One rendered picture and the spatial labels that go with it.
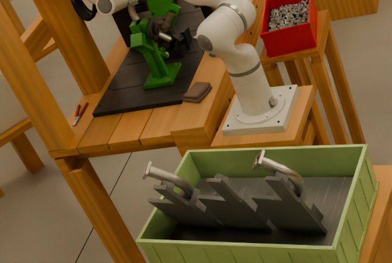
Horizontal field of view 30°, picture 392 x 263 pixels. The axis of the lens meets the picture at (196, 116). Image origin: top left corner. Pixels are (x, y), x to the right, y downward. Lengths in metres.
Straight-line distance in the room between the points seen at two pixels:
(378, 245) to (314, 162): 0.32
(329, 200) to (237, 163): 0.35
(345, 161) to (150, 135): 0.84
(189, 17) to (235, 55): 1.07
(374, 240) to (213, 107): 0.90
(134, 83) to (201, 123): 0.55
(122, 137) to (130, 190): 1.30
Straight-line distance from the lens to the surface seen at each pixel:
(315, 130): 2.77
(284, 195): 1.94
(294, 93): 2.67
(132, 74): 3.19
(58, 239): 4.07
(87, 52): 3.18
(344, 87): 3.47
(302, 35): 3.03
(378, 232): 2.18
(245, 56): 2.46
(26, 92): 2.84
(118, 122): 2.95
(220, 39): 2.38
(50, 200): 4.39
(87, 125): 3.03
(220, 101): 2.83
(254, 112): 2.59
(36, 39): 3.05
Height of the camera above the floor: 2.31
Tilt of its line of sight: 31 degrees down
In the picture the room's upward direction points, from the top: 24 degrees counter-clockwise
